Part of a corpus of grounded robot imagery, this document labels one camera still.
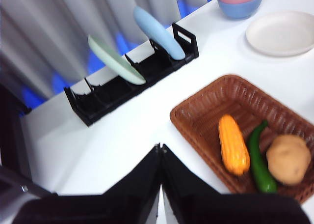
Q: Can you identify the orange corn cob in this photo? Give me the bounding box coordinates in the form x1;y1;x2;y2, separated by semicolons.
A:
218;114;251;177

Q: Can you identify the brown wicker basket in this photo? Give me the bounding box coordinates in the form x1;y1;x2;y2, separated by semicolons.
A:
169;74;314;205

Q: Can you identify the pale green plate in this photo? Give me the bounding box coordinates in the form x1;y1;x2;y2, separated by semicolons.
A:
87;35;147;85

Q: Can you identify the tan potato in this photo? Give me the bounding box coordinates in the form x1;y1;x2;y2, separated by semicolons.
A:
266;134;312;186

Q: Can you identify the white plate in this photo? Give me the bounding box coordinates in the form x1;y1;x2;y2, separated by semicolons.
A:
245;10;314;57

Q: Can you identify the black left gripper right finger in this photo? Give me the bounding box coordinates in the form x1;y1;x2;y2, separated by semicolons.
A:
160;143;313;224

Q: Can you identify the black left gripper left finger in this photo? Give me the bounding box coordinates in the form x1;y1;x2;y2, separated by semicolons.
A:
11;142;162;224

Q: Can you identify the blue bowl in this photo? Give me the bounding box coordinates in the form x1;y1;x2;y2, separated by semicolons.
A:
217;0;265;21

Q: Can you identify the light blue plate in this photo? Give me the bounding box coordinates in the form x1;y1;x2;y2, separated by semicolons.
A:
132;5;186;61

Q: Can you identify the green cucumber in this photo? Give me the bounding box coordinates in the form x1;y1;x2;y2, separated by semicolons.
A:
247;120;279;194

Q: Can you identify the grey curtain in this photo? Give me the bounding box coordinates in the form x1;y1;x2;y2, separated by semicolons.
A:
0;0;209;101

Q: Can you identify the black plate rack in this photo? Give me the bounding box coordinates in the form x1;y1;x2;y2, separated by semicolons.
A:
63;22;200;128

